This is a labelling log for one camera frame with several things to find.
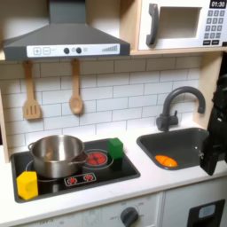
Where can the steel pot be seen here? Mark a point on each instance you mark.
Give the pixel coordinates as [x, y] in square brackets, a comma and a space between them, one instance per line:
[56, 159]

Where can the orange toy vegetable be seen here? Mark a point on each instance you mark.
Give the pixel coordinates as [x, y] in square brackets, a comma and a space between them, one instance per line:
[166, 161]

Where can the grey range hood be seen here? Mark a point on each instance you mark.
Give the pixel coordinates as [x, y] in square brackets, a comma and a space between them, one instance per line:
[68, 35]

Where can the black stove top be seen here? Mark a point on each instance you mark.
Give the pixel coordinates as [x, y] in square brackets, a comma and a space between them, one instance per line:
[124, 171]

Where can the green block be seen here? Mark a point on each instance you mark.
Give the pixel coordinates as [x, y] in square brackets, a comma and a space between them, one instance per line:
[115, 148]

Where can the yellow block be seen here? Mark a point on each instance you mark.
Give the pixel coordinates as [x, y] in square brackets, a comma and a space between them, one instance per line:
[27, 185]

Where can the grey oven knob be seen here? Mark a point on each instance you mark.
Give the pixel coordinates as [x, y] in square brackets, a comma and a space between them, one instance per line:
[129, 216]

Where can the dark grey tap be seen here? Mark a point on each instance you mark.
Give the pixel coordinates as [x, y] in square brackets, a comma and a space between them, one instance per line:
[167, 118]

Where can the dark grey sink basin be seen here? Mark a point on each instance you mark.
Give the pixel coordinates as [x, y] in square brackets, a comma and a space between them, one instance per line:
[177, 144]

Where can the white toy microwave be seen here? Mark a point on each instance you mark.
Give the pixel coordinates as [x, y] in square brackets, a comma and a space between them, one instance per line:
[177, 41]

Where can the wooden spoon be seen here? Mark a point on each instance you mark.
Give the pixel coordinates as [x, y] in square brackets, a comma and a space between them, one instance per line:
[76, 103]

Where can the wooden slotted spatula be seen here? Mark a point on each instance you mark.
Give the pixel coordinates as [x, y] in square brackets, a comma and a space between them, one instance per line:
[31, 109]

